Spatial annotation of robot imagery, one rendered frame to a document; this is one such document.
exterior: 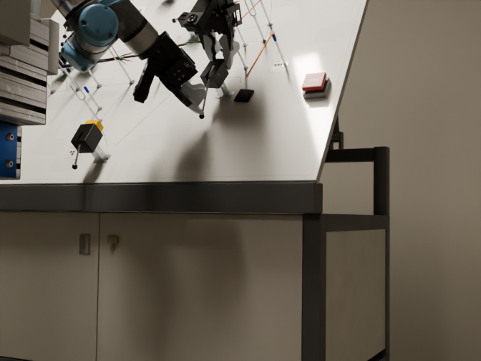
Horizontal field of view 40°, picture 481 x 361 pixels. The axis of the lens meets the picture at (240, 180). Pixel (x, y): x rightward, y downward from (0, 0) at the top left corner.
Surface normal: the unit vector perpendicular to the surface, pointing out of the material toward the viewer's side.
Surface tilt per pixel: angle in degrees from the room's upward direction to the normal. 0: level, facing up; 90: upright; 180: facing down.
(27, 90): 90
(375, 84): 90
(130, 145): 53
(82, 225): 90
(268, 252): 90
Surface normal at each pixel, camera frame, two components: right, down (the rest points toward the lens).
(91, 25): 0.36, -0.06
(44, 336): -0.45, -0.05
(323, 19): -0.35, -0.65
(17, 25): 0.96, 0.00
